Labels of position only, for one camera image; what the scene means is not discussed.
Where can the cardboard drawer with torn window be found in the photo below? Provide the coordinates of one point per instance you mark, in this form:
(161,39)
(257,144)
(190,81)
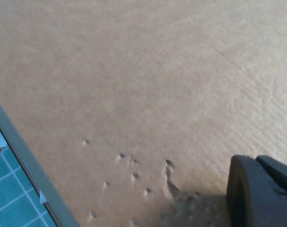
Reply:
(134,71)

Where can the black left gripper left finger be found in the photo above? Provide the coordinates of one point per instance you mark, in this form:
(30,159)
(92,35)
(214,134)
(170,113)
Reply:
(247,201)

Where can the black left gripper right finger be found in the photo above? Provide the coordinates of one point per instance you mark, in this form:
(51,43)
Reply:
(280,172)

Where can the green grid tablecloth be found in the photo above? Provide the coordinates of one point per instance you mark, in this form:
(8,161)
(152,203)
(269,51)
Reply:
(11,189)

